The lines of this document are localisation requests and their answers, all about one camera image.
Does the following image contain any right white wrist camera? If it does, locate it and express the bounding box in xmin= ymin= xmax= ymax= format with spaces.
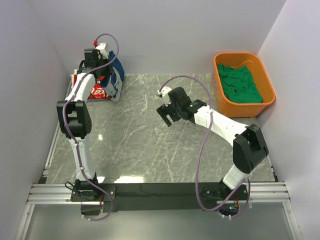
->
xmin=157 ymin=86 xmax=172 ymax=106

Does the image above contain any folded red coca-cola t-shirt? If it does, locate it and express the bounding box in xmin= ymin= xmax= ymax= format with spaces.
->
xmin=88 ymin=83 xmax=110 ymax=101

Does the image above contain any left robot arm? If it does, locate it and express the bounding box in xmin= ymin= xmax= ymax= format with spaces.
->
xmin=56 ymin=46 xmax=118 ymax=201

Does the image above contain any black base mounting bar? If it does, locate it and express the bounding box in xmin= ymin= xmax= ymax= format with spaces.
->
xmin=64 ymin=181 xmax=250 ymax=216

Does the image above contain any dark blue t-shirt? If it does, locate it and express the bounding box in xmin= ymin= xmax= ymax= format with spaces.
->
xmin=100 ymin=58 xmax=125 ymax=102

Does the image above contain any orange plastic bin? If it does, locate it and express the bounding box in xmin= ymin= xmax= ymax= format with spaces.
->
xmin=211 ymin=52 xmax=276 ymax=118

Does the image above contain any green t-shirt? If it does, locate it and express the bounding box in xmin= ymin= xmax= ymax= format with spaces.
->
xmin=217 ymin=63 xmax=263 ymax=104

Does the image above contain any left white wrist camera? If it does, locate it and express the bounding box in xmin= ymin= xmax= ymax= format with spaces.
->
xmin=93 ymin=40 xmax=109 ymax=59

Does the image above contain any aluminium extrusion rail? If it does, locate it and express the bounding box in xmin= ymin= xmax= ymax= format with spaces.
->
xmin=16 ymin=84 xmax=302 ymax=240

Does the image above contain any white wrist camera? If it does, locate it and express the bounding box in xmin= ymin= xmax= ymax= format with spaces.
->
xmin=157 ymin=86 xmax=172 ymax=106
xmin=93 ymin=40 xmax=109 ymax=59

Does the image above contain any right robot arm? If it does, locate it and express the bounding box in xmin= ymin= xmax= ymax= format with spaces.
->
xmin=156 ymin=86 xmax=269 ymax=200

